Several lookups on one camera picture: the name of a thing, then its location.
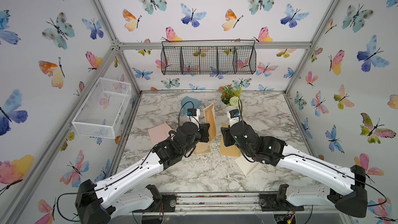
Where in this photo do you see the kraft brown envelope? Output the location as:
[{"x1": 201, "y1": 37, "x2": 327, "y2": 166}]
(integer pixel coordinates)
[{"x1": 220, "y1": 134, "x2": 241, "y2": 158}]

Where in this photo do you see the white pot with artificial plant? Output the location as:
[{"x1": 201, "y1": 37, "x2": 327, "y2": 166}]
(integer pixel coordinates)
[{"x1": 219, "y1": 85, "x2": 242, "y2": 109}]

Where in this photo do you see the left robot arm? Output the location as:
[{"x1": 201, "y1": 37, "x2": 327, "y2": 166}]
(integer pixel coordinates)
[{"x1": 75, "y1": 122, "x2": 210, "y2": 224}]

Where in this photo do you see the teal plastic dustpan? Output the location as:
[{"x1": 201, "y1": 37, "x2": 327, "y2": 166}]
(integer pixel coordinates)
[{"x1": 180, "y1": 96, "x2": 202, "y2": 116}]

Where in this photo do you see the black left camera cable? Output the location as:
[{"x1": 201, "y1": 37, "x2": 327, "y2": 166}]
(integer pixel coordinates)
[{"x1": 178, "y1": 101, "x2": 200, "y2": 128}]

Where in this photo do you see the white mesh wall basket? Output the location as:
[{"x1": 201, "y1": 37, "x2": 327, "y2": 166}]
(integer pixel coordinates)
[{"x1": 72, "y1": 77, "x2": 132, "y2": 139}]

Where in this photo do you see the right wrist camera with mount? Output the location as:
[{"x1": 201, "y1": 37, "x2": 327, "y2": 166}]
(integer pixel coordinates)
[{"x1": 227, "y1": 108, "x2": 241, "y2": 127}]

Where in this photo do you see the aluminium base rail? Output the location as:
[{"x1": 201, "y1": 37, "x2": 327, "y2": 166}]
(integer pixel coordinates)
[{"x1": 90, "y1": 192, "x2": 346, "y2": 224}]

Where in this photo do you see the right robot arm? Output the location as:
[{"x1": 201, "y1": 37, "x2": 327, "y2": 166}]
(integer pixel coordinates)
[{"x1": 221, "y1": 121, "x2": 368, "y2": 218}]

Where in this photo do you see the pink envelope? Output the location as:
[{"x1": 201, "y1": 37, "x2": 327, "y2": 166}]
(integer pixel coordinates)
[{"x1": 148, "y1": 123, "x2": 173, "y2": 146}]

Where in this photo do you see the black wire wall basket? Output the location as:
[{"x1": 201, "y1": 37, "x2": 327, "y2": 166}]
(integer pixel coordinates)
[{"x1": 158, "y1": 39, "x2": 257, "y2": 76}]

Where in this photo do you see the cream white envelope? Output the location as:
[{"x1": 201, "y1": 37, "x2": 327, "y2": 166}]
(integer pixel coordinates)
[{"x1": 235, "y1": 156, "x2": 262, "y2": 177}]

